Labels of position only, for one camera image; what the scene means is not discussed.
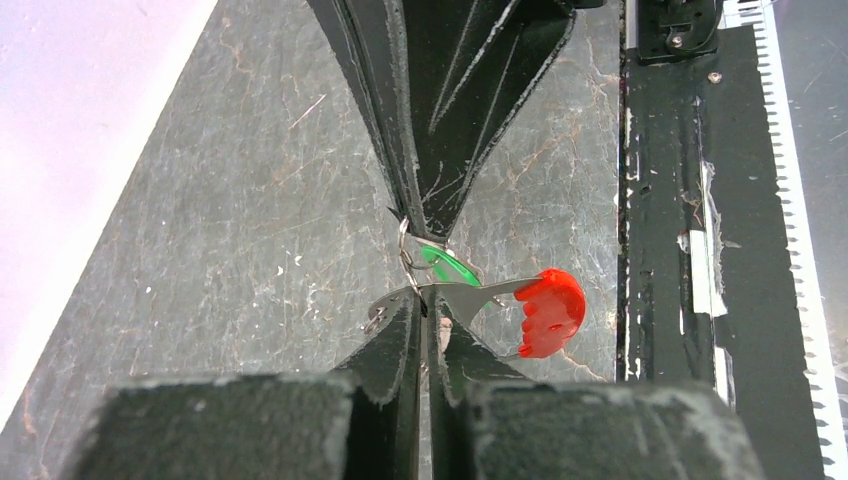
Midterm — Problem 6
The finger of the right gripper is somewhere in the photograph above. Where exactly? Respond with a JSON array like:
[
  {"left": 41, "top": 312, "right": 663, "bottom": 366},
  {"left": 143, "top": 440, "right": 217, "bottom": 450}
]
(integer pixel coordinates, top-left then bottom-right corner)
[
  {"left": 308, "top": 0, "right": 424, "bottom": 229},
  {"left": 403, "top": 1, "right": 577, "bottom": 242}
]

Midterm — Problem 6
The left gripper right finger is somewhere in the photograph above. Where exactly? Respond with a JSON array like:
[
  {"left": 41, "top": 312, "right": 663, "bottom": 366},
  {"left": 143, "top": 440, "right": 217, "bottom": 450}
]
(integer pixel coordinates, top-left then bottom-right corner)
[{"left": 427, "top": 291, "right": 765, "bottom": 479}]

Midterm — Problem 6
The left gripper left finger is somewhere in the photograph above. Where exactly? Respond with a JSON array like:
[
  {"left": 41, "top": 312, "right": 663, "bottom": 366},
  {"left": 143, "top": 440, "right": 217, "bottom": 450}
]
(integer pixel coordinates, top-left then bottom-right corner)
[{"left": 62, "top": 291, "right": 422, "bottom": 479}]

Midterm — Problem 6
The metal key holder red handle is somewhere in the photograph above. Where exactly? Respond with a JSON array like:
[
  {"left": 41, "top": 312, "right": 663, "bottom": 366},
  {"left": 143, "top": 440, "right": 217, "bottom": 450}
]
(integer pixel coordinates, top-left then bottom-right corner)
[{"left": 364, "top": 268, "right": 587, "bottom": 360}]

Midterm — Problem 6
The key with green tag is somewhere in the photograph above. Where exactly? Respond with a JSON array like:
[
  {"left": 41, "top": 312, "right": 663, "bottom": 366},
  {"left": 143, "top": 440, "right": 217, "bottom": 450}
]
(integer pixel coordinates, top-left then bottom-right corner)
[{"left": 397, "top": 216, "right": 483, "bottom": 316}]

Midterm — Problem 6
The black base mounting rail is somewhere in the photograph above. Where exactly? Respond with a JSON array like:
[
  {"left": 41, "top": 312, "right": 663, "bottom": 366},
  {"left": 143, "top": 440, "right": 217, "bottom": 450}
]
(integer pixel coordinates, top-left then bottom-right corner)
[{"left": 616, "top": 1, "right": 847, "bottom": 479}]

